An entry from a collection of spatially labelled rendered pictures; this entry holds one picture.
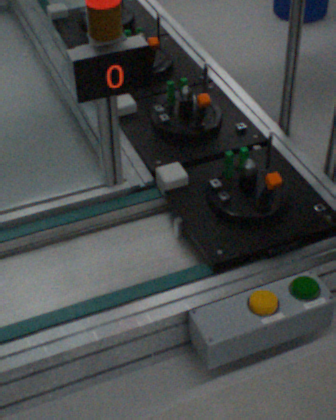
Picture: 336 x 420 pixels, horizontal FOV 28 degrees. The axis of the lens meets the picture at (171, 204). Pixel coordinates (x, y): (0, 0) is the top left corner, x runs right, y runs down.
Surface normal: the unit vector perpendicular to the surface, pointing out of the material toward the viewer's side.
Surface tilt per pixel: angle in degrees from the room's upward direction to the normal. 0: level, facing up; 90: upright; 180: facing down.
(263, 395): 0
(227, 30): 0
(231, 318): 0
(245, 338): 90
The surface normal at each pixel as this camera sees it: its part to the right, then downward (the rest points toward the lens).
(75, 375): 0.39, 0.59
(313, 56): -0.02, -0.76
